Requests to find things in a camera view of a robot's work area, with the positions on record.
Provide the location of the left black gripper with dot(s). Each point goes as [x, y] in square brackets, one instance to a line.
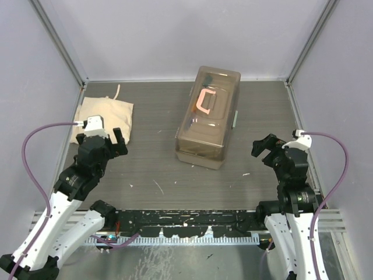
[120, 147]

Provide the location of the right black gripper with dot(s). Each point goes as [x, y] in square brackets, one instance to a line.
[271, 142]

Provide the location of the brown translucent toolbox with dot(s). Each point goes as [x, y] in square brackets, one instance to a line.
[206, 142]

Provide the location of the green handled screwdriver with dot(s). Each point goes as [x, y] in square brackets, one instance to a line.
[207, 81]

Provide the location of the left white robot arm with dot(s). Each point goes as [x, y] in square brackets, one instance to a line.
[46, 248]

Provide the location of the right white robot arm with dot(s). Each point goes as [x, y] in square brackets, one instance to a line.
[294, 251]

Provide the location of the beige cloth bag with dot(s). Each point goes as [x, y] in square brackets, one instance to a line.
[115, 113]

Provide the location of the slotted cable duct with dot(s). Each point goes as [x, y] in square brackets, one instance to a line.
[207, 240]

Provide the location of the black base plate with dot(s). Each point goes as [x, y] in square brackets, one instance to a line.
[191, 223]

